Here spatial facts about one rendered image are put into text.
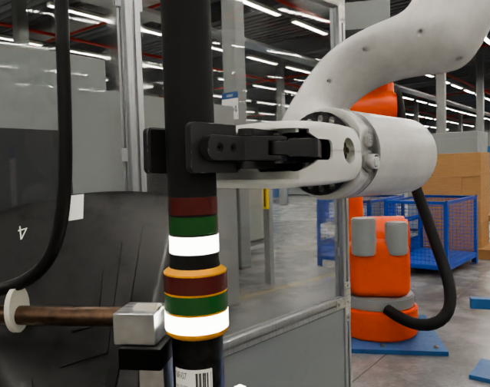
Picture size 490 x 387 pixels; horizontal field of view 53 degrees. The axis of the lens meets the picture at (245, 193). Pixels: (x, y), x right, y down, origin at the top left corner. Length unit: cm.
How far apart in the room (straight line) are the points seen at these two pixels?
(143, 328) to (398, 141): 29
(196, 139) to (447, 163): 808
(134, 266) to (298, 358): 126
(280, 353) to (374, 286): 269
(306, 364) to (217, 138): 144
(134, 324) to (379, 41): 39
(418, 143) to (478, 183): 772
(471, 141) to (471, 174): 267
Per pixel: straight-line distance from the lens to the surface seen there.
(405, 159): 50
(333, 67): 57
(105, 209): 50
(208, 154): 31
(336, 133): 39
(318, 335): 174
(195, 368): 35
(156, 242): 47
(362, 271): 418
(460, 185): 828
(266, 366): 156
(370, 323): 424
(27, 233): 51
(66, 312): 38
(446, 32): 56
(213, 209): 33
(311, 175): 36
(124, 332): 36
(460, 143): 1090
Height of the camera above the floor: 147
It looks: 3 degrees down
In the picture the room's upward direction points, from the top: 2 degrees counter-clockwise
